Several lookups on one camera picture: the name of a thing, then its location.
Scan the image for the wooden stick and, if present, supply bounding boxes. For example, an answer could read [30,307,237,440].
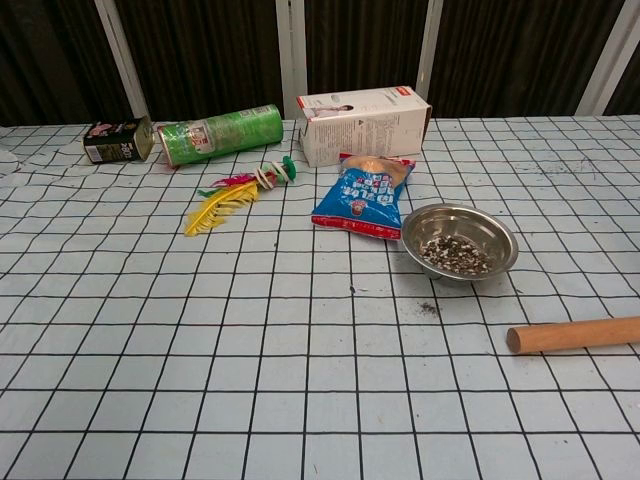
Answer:
[506,316,640,355]

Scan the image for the white black-checkered tablecloth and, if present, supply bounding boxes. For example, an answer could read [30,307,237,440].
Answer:
[0,115,640,480]

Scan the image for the green chips can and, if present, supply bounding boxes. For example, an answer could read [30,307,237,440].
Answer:
[156,103,285,169]

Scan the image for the colourful feather shuttlecock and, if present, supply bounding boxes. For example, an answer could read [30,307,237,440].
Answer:
[184,154,298,237]

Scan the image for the crushed seeds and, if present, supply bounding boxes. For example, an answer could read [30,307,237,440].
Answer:
[418,237,494,276]

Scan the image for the white metal frame post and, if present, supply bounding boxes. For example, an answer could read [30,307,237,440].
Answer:
[275,0,307,120]
[413,0,444,119]
[93,0,151,122]
[581,0,640,117]

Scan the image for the white carton box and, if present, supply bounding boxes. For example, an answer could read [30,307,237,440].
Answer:
[296,86,433,168]

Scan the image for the blue snack bag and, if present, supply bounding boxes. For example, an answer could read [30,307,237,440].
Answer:
[310,152,418,242]

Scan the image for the black rectangular tin can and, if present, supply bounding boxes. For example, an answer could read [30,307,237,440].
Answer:
[82,115,154,165]

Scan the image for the stainless steel bowl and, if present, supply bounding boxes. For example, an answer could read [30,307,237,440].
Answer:
[401,203,520,285]

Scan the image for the spilled seed crumbs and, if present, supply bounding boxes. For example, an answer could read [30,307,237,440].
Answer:
[412,298,444,319]

